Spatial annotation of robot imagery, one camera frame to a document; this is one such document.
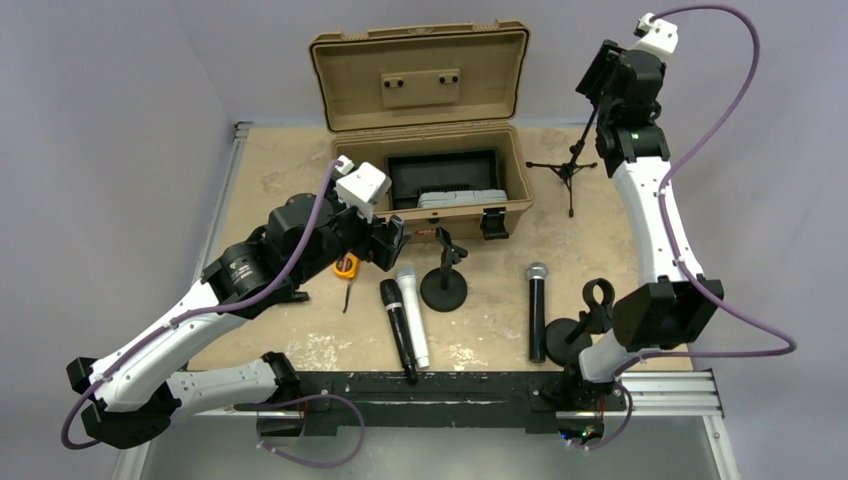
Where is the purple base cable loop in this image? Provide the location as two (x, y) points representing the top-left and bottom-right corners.
(255, 394), (367, 469)

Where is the black handheld microphone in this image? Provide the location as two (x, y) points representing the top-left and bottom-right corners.
(379, 279), (418, 385)

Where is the grey plastic case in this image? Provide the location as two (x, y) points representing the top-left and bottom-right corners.
(417, 189), (509, 209)

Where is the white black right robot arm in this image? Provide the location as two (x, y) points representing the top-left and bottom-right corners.
(561, 40), (724, 407)

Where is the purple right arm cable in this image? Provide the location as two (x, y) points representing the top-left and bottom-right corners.
(569, 4), (798, 453)

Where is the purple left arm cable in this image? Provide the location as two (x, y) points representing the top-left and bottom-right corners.
(60, 156), (346, 451)

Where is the black tripod mic stand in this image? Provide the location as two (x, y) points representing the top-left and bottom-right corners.
(525, 106), (598, 218)

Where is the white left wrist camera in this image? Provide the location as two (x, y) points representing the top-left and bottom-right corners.
(335, 155), (392, 224)

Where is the yellow tape measure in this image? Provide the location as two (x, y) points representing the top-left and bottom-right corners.
(333, 253), (360, 314)

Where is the black T-shaped pipe fitting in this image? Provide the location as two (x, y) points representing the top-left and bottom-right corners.
(277, 291), (310, 304)

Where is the silver-head black microphone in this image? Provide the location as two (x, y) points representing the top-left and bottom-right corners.
(526, 262), (548, 363)

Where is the black round-base mic stand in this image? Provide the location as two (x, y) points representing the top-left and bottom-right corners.
(420, 227), (468, 313)

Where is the white handheld microphone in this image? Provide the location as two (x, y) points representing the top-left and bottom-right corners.
(396, 266), (430, 369)

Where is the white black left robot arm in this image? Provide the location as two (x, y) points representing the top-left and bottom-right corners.
(66, 193), (411, 449)

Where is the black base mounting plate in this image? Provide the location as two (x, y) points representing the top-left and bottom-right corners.
(236, 371), (626, 436)

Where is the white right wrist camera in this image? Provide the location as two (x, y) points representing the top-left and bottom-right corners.
(629, 12), (679, 62)

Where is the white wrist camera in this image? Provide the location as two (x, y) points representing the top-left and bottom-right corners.
(629, 12), (679, 62)
(335, 155), (392, 224)

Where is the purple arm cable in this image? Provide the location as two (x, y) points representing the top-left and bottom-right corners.
(60, 156), (346, 451)
(569, 4), (798, 453)

